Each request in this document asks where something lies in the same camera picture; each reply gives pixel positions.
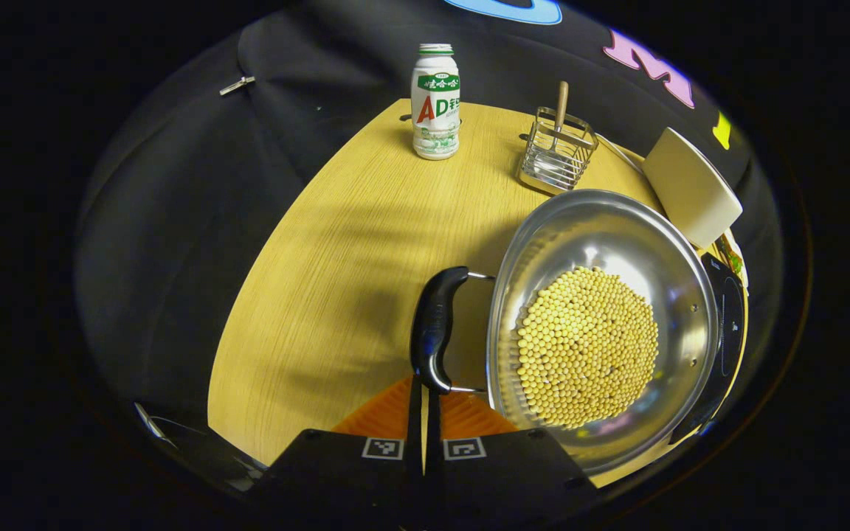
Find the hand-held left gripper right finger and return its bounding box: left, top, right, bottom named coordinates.
left=425, top=387, right=599, bottom=521

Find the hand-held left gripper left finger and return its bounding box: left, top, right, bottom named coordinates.
left=266, top=372, right=426, bottom=521

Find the stainless steel pot black handle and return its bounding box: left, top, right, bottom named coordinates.
left=410, top=188, right=721, bottom=476

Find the black induction cooktop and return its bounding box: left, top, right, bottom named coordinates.
left=667, top=251, right=747, bottom=445

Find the pile of yellow soybeans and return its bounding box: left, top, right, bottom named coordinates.
left=515, top=265, right=660, bottom=430

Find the black backdrop cloth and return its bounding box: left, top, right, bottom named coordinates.
left=75, top=0, right=780, bottom=473

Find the white toaster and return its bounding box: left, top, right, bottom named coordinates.
left=641, top=127, right=744, bottom=250

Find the white green drink bottle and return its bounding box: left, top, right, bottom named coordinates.
left=411, top=43, right=461, bottom=161

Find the wire mesh utensil basket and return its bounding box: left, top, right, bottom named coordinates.
left=517, top=107, right=600, bottom=195

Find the white toaster cable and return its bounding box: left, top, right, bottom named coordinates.
left=593, top=133, right=647, bottom=175

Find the wooden handled spoon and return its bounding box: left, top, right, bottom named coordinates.
left=549, top=80, right=570, bottom=153

